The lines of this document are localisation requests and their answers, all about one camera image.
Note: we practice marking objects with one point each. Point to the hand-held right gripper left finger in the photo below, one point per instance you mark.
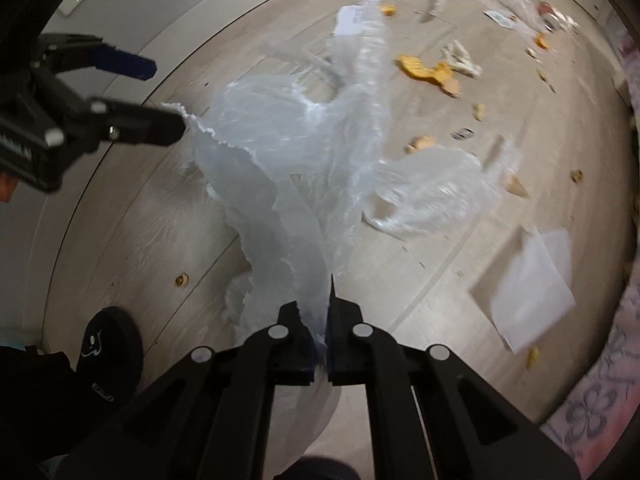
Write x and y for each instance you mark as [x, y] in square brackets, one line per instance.
[292, 342]

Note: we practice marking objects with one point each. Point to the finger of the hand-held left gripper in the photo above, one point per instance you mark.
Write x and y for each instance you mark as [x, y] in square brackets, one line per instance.
[127, 64]
[145, 122]

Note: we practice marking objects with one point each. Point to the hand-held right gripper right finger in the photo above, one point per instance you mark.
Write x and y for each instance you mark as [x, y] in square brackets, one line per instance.
[346, 342]

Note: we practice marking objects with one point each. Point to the large clear plastic bag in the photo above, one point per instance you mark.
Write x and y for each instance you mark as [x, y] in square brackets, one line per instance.
[280, 160]

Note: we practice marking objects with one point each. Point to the black slipper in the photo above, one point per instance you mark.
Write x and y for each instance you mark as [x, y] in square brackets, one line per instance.
[112, 350]

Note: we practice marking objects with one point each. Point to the small clear plastic bag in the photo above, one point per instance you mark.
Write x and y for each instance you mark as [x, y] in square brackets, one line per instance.
[435, 185]

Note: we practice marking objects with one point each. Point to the white paper sheet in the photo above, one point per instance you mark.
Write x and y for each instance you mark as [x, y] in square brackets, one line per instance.
[530, 290]

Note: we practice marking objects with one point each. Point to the small silver wrapper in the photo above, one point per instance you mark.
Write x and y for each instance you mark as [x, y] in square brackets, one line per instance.
[463, 134]

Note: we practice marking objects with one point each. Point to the purple printed blanket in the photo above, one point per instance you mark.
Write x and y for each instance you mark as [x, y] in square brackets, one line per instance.
[595, 410]

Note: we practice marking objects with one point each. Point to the person's black trouser leg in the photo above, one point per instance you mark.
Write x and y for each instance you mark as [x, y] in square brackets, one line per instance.
[35, 410]

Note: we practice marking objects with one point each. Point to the scattered orange peel pieces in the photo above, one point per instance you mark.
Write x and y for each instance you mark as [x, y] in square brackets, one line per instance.
[415, 66]

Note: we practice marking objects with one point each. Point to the crumpled white wrapper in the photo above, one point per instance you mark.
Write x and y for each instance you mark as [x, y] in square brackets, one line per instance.
[460, 57]

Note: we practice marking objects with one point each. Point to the small white paper slip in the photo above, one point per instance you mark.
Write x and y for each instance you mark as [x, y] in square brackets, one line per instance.
[500, 18]

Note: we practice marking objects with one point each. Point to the pink bed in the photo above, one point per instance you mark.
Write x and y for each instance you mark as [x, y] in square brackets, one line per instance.
[629, 50]

